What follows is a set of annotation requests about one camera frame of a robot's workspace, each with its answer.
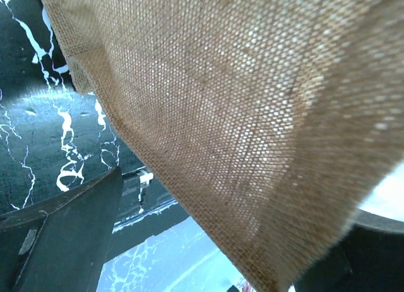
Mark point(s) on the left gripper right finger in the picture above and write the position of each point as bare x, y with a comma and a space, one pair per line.
369, 258

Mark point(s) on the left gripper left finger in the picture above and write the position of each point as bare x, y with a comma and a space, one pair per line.
60, 244

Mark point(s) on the brown canvas tote bag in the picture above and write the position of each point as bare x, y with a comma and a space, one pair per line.
270, 121

